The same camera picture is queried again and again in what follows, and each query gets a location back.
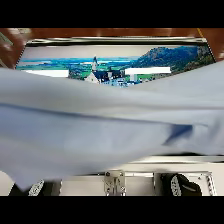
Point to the light blue shirt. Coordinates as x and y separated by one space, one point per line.
100 126

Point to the silver frame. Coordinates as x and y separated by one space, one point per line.
115 183

